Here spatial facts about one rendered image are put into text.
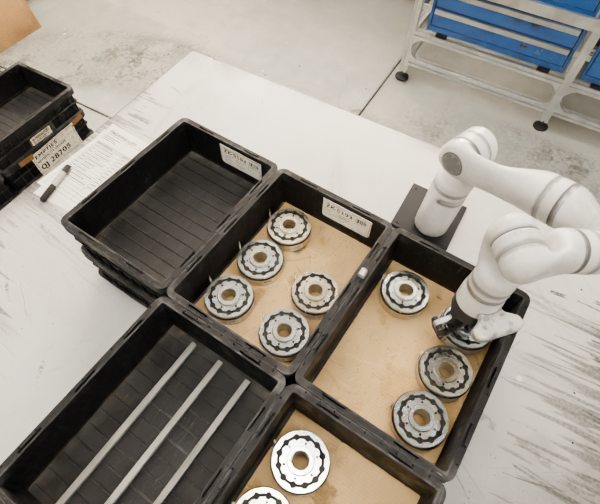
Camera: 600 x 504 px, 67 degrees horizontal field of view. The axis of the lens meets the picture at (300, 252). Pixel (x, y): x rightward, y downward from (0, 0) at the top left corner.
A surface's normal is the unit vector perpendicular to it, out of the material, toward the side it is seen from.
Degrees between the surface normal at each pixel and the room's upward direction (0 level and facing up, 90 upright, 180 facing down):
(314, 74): 0
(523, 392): 0
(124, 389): 0
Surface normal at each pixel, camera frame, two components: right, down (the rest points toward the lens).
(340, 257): 0.02, -0.54
